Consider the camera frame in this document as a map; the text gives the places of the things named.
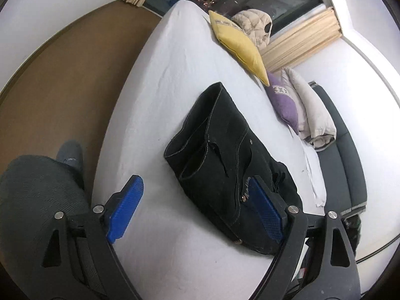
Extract dark grey headboard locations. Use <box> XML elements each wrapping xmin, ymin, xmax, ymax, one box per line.
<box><xmin>310</xmin><ymin>81</ymin><xmax>368</xmax><ymax>218</ymax></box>

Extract black denim pants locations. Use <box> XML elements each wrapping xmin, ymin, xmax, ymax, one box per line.
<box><xmin>164</xmin><ymin>83</ymin><xmax>303</xmax><ymax>255</ymax></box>

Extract beige folded duvet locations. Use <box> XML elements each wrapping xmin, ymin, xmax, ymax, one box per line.
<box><xmin>281</xmin><ymin>67</ymin><xmax>337</xmax><ymax>152</ymax></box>

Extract black cable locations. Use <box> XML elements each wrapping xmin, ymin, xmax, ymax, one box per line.
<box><xmin>356</xmin><ymin>233</ymin><xmax>398</xmax><ymax>264</ymax></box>

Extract white bed pillow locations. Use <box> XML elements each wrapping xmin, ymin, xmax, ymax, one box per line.
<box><xmin>302</xmin><ymin>141</ymin><xmax>327</xmax><ymax>207</ymax></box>

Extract yellow pillow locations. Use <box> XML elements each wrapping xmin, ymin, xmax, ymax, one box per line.
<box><xmin>208</xmin><ymin>10</ymin><xmax>270</xmax><ymax>87</ymax></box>

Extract beige curtain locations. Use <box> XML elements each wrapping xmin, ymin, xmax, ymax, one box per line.
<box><xmin>260</xmin><ymin>7</ymin><xmax>342</xmax><ymax>73</ymax></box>

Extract grey trouser leg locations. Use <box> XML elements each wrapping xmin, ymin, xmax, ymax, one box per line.
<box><xmin>1</xmin><ymin>155</ymin><xmax>111</xmax><ymax>299</ymax></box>

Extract grey sock foot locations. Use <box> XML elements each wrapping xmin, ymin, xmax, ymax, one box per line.
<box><xmin>55</xmin><ymin>140</ymin><xmax>84</xmax><ymax>176</ymax></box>

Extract beige puffer jacket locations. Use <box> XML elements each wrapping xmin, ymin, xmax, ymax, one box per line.
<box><xmin>231</xmin><ymin>9</ymin><xmax>273</xmax><ymax>50</ymax></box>

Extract white bed mattress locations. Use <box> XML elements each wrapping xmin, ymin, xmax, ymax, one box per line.
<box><xmin>92</xmin><ymin>1</ymin><xmax>325</xmax><ymax>299</ymax></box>

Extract purple pillow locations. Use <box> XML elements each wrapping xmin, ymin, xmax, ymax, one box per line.
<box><xmin>264</xmin><ymin>72</ymin><xmax>299</xmax><ymax>134</ymax></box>

